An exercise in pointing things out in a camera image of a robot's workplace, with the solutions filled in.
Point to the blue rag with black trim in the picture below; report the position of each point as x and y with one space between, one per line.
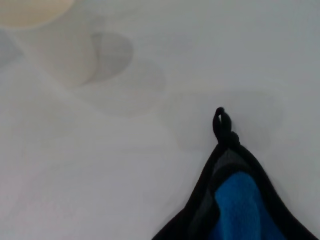
240 200

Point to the white paper cup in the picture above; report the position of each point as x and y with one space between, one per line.
32 12

